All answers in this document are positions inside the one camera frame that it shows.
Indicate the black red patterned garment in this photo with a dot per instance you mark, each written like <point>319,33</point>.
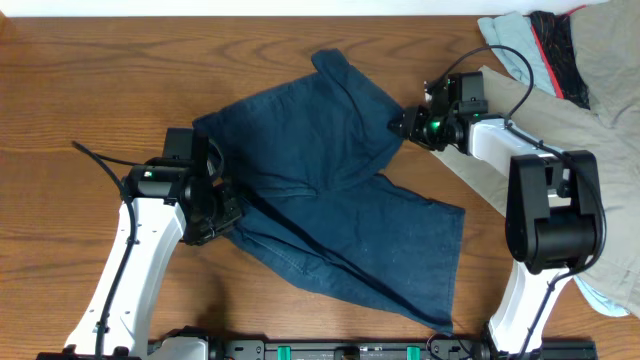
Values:
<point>552,34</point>

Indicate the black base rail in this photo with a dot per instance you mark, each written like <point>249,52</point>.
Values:
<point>380,350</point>

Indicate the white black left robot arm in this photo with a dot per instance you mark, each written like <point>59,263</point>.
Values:
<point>178,197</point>

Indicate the dark blue denim shorts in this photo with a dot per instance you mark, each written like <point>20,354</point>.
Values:
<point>306,159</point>

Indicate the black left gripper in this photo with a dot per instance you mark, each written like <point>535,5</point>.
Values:
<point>232,212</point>

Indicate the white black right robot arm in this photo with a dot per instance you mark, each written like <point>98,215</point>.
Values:
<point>555,223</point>

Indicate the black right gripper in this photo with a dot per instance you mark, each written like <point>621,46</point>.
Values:
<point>411,126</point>

